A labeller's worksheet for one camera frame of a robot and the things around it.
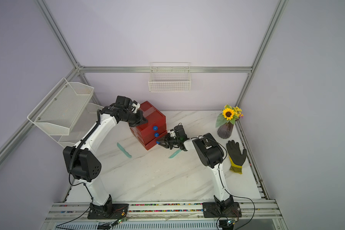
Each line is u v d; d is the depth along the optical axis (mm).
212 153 586
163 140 910
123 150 983
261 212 743
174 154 954
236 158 910
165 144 922
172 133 981
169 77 1073
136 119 755
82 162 470
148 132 881
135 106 793
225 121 839
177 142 863
